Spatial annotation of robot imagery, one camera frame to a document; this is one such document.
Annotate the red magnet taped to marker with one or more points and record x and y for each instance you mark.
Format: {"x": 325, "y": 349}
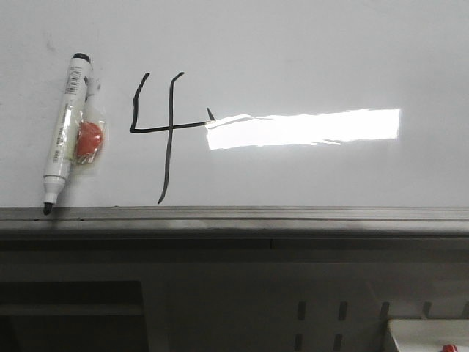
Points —
{"x": 92, "y": 137}

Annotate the white whiteboard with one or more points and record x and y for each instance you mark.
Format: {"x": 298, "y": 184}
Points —
{"x": 265, "y": 103}

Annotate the white whiteboard marker pen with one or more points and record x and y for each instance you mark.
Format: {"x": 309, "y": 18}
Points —
{"x": 65, "y": 133}

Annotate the white slotted pegboard panel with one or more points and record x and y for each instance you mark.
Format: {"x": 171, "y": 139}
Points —
{"x": 295, "y": 306}

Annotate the grey metal whiteboard frame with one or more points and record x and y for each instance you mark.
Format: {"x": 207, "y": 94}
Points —
{"x": 329, "y": 227}

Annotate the small red object in bin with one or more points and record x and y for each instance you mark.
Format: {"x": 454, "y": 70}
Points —
{"x": 449, "y": 348}

